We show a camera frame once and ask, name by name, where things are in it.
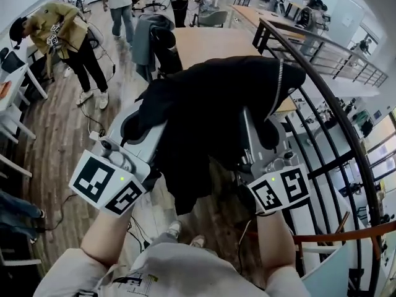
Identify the wooden coat rack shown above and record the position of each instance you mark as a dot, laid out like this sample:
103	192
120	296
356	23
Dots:
340	235

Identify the black jacket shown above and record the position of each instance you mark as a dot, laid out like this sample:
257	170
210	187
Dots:
210	110

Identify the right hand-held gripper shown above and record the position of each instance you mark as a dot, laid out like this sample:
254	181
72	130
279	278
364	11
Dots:
278	187

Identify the person's grey trousers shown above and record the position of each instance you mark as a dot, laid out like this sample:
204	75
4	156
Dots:
182	246

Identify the black metal railing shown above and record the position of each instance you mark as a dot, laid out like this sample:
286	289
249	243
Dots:
257	36

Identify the grey armchair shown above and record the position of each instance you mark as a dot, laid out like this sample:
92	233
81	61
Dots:
213	18

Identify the person's left forearm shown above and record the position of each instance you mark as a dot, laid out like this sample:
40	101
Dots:
105	240

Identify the grey jacket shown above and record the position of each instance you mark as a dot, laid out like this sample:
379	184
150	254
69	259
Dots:
143	48

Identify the person's right shoe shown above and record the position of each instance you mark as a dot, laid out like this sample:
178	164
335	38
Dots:
198	241

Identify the light blue board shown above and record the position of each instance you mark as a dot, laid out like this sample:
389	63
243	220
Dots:
328	277

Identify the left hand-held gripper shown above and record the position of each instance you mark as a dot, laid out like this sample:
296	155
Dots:
99	178

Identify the person's right forearm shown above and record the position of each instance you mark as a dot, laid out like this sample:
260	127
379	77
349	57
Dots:
275	246

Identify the white desk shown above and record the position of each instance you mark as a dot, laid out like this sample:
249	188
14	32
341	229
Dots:
15	79

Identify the person's shoe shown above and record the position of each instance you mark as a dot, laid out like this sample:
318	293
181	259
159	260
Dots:
198	241
174	229

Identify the person's white T-shirt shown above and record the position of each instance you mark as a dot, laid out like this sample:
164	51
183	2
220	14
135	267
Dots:
185	277

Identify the person's left shoe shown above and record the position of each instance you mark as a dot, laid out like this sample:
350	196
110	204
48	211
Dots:
174	229

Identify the light wooden table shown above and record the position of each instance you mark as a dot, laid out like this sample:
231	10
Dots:
210	45

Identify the long wooden table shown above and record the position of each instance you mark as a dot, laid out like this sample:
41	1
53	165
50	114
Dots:
253	12

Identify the white power strip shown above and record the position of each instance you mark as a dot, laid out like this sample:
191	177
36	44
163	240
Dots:
96	135

